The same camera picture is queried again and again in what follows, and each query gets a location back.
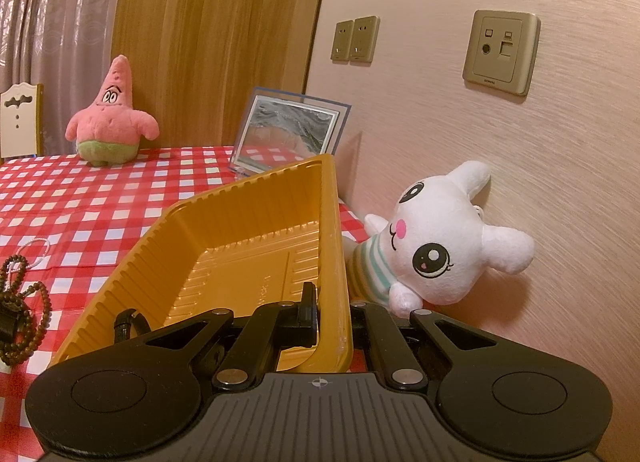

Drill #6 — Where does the wooden door panel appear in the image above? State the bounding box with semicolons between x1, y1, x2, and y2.
111;0;333;148

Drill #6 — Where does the yellow plastic tray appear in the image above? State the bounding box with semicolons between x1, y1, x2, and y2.
47;153;357;376

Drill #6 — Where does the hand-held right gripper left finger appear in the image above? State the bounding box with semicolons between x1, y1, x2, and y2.
132;283;321;389

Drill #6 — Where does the red white checkered tablecloth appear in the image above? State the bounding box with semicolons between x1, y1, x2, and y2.
0;144;373;449

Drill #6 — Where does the gold wall network socket plate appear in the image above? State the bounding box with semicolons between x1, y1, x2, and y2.
461;9;542;97

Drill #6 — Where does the sheer patterned curtain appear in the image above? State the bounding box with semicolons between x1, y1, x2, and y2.
0;0;132;163

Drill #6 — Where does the cream wooden chair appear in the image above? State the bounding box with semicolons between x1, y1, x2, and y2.
0;83;45;165

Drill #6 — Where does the black wristband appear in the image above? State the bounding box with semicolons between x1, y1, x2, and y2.
113;309;152;346

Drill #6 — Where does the white cat plush toy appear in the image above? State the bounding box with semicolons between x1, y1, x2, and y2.
342;160;536;319

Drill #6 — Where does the clear sand art picture frame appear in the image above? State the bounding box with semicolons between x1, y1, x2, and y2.
229;87;353;179

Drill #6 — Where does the black wristwatch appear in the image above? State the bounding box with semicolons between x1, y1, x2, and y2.
0;291;34;344

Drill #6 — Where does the brown wooden bead necklace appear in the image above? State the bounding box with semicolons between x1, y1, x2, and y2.
0;254;27;294

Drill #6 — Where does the white pearl necklace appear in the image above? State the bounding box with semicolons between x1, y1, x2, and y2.
11;237;52;274

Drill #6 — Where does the gold wall power socket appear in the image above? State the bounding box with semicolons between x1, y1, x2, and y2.
349;16;381;64
330;19;355;63

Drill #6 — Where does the pink starfish plush toy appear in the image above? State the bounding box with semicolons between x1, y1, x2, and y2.
66;55;161;167

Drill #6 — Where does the dark small bead necklace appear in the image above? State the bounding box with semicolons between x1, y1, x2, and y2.
0;281;54;368

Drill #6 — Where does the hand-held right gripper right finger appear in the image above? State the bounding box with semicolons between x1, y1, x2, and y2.
350;299;496;389

